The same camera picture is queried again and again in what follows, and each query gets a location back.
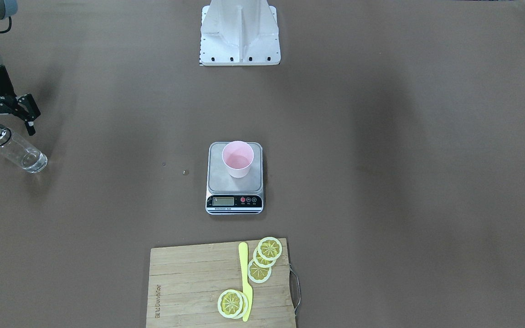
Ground pink plastic cup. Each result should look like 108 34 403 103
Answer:
221 141 254 178

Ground grey digital kitchen scale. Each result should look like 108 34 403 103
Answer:
205 142 264 215

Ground bamboo cutting board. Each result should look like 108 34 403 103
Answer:
145 237 297 328

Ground yellow plastic knife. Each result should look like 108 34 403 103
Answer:
238 241 253 322

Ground lemon slice middle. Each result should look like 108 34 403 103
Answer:
252 248 277 268

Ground lemon slice far end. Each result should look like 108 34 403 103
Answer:
217 289 250 319

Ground lemon slice lower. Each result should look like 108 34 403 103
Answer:
247 260 272 284

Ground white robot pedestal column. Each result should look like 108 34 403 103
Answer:
199 0 281 66

